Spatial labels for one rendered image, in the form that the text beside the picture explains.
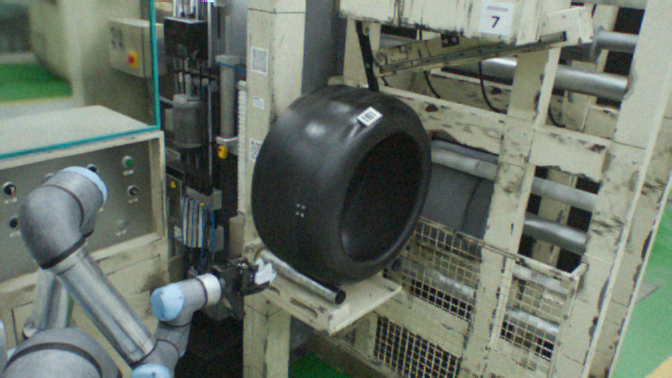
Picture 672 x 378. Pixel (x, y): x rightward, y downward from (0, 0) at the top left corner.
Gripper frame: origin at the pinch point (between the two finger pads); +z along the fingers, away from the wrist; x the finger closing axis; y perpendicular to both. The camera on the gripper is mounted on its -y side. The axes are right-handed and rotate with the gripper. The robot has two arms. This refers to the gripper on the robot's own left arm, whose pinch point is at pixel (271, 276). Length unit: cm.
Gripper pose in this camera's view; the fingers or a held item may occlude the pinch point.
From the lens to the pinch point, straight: 160.2
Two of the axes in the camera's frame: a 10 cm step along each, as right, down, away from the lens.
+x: -7.5, -3.0, 5.9
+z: 6.4, -1.2, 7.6
